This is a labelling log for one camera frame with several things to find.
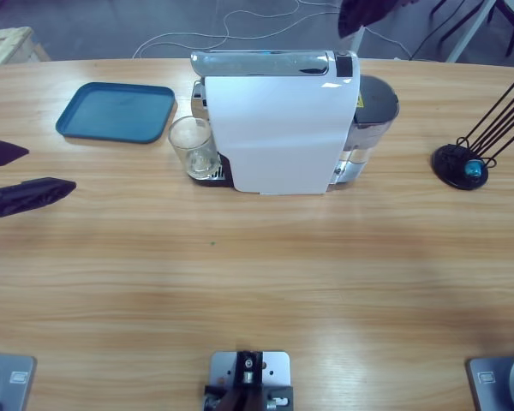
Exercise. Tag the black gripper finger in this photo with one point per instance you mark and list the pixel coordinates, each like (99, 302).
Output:
(2, 153)
(34, 194)
(360, 15)
(407, 2)

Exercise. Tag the white capsule coffee machine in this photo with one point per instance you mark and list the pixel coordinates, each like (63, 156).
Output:
(274, 128)

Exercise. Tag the clear drinking glass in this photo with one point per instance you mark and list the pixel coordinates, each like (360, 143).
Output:
(197, 164)

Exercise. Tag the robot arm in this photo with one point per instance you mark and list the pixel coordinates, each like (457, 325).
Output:
(497, 381)
(8, 381)

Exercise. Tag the blue coffee capsule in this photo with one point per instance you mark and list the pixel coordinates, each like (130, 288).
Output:
(473, 168)

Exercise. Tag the wooden crate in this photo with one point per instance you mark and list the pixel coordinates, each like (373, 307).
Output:
(8, 45)

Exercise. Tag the teal plastic tray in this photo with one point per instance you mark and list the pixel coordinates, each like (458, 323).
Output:
(111, 113)

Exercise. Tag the white metal frame post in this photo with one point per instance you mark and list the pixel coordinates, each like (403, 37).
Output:
(357, 40)

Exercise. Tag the white metal table frame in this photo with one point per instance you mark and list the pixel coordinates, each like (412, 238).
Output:
(470, 32)

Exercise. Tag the grey camera mount plate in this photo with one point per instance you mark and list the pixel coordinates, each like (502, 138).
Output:
(250, 372)

